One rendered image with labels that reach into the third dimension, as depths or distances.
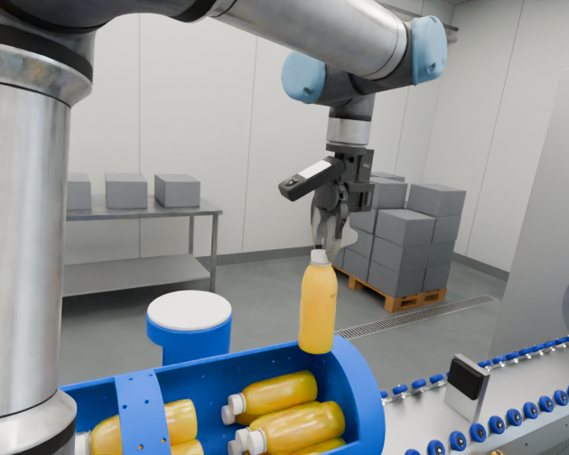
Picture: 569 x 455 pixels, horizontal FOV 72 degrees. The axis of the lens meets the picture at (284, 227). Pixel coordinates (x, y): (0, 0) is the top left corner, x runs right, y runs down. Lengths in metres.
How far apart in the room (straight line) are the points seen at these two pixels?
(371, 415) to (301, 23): 0.69
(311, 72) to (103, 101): 3.46
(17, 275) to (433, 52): 0.47
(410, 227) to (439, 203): 0.41
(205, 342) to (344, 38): 1.07
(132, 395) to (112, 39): 3.54
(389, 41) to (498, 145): 5.19
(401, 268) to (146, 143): 2.69
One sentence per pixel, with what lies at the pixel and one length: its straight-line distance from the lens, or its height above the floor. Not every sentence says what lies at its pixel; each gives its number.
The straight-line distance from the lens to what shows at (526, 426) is 1.40.
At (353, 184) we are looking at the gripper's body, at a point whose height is 1.58.
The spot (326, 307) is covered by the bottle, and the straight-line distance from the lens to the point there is 0.74.
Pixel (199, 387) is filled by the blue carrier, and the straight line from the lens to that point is 0.95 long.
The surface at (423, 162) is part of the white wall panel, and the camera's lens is 6.22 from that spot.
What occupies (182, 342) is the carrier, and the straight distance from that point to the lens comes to 1.31.
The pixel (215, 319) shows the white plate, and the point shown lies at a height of 1.04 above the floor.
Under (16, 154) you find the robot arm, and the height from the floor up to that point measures 1.64.
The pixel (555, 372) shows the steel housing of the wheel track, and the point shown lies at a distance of 1.74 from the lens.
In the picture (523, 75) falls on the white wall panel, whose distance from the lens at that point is 5.64.
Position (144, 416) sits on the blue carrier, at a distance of 0.70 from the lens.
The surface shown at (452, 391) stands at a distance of 1.32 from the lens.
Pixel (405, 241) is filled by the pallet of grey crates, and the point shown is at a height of 0.72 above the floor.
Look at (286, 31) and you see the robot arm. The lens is 0.38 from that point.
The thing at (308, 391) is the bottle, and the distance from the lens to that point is 0.93.
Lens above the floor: 1.68
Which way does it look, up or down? 15 degrees down
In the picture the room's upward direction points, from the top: 6 degrees clockwise
